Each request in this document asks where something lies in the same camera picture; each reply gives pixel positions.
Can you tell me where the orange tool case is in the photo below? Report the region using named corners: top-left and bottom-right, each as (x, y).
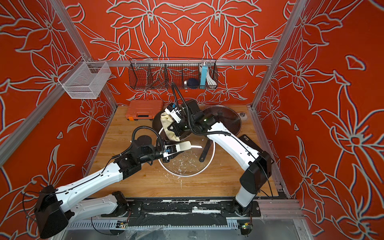
top-left (126, 100), bottom-right (164, 121)

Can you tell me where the black frying pan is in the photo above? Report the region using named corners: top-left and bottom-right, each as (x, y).
top-left (198, 104), bottom-right (243, 163)

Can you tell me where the blue round object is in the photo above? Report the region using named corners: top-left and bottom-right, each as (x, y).
top-left (186, 78), bottom-right (200, 89)

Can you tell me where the glass pot lid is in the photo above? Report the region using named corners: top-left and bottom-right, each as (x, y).
top-left (203, 105), bottom-right (242, 136)

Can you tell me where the black plate with warning label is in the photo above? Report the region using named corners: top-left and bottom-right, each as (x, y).
top-left (240, 134), bottom-right (274, 164)

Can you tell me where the yellow cloth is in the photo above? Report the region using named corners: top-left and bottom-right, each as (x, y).
top-left (160, 112), bottom-right (181, 142)

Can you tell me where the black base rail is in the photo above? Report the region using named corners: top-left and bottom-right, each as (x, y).
top-left (101, 197), bottom-right (261, 227)

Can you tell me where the glass lid with white handle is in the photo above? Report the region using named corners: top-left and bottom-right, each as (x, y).
top-left (159, 134), bottom-right (216, 178)

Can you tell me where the pan with white-handled lid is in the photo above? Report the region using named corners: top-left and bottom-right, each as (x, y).
top-left (152, 110), bottom-right (168, 138)

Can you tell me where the black wire basket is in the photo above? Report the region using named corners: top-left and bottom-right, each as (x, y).
top-left (128, 58), bottom-right (219, 90)

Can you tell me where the light blue white brush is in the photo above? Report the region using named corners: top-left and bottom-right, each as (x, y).
top-left (199, 62), bottom-right (217, 89)

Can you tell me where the clear plastic basket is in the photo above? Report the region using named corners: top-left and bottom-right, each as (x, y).
top-left (59, 62), bottom-right (111, 100)

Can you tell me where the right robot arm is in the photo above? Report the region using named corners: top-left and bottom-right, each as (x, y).
top-left (162, 83), bottom-right (272, 215)

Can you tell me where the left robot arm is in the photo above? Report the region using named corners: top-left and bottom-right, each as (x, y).
top-left (34, 133), bottom-right (191, 239)

